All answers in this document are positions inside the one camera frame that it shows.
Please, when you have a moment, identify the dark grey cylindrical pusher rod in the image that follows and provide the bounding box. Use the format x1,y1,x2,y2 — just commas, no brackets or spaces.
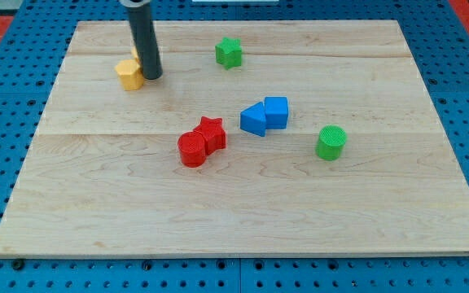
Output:
120,0,163,80

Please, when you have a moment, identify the green star block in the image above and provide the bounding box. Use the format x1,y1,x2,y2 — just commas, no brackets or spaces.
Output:
215,37,243,70

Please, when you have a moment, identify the red star block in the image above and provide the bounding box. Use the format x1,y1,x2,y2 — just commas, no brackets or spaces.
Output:
194,116,226,155

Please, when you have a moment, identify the yellow block behind rod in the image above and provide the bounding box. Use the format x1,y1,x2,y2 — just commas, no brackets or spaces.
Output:
131,46,141,64

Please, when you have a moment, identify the yellow hexagon block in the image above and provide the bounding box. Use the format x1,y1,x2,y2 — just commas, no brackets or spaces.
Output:
114,59,144,91

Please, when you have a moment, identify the red cylinder block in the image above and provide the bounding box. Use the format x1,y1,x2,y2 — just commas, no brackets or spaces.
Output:
178,131,206,168

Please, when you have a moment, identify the blue triangle block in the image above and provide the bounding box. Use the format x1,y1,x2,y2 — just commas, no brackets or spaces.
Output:
240,102,266,137

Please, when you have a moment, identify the blue cube block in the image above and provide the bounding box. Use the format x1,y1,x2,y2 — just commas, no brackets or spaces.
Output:
264,96,289,129

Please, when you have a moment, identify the light wooden board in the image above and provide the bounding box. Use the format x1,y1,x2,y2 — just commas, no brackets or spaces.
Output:
0,20,469,259

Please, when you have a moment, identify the green cylinder block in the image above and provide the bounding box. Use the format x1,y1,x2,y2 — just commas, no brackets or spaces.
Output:
315,125,347,161

